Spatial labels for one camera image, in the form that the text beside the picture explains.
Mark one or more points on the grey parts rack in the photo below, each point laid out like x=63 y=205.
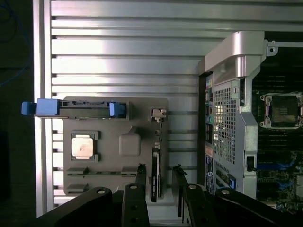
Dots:
x=113 y=127

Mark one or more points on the silver CPU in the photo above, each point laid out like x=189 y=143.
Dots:
x=82 y=147

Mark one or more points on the hard disk with blue caddy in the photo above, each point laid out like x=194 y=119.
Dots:
x=47 y=107

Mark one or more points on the CPU socket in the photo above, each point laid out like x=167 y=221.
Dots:
x=281 y=111

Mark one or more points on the green motherboard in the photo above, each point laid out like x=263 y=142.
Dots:
x=277 y=146

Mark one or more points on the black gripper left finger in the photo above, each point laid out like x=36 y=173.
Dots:
x=99 y=208

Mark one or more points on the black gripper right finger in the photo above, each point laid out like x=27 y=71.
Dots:
x=201 y=208

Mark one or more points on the open black PC case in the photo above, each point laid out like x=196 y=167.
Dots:
x=236 y=54

